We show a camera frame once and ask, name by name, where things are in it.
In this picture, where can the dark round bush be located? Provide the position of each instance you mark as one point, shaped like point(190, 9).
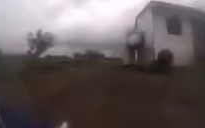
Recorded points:
point(165, 57)

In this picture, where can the dark tree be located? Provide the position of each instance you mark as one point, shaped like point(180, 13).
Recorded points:
point(40, 42)

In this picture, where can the robot's own part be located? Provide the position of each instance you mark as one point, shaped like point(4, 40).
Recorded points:
point(63, 125)

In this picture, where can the white building with dark roof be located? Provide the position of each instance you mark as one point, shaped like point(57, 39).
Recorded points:
point(176, 43)

